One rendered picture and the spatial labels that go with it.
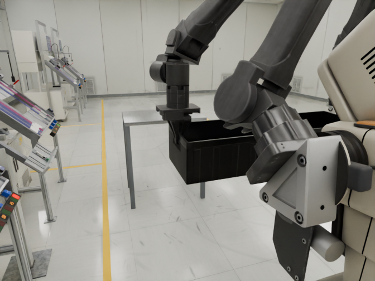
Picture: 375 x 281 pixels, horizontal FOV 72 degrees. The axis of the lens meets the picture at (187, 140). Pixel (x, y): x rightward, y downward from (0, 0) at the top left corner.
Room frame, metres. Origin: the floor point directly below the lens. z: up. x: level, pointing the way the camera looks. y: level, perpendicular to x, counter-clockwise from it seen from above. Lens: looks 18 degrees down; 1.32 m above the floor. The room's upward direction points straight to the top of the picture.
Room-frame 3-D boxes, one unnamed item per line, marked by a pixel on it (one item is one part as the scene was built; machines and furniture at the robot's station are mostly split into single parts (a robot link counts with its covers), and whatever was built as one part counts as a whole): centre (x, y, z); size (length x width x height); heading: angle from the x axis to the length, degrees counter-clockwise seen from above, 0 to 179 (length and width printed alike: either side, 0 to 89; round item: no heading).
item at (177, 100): (0.65, 0.02, 1.21); 0.10 x 0.07 x 0.07; 108
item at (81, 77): (6.81, 3.33, 0.95); 1.36 x 0.82 x 1.90; 107
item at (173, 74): (0.66, 0.03, 1.27); 0.07 x 0.06 x 0.07; 34
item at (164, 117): (0.65, 0.03, 1.14); 0.07 x 0.07 x 0.09; 18
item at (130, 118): (2.33, 0.23, 0.40); 0.70 x 0.45 x 0.80; 106
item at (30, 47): (5.42, 2.91, 0.95); 1.36 x 0.82 x 1.90; 107
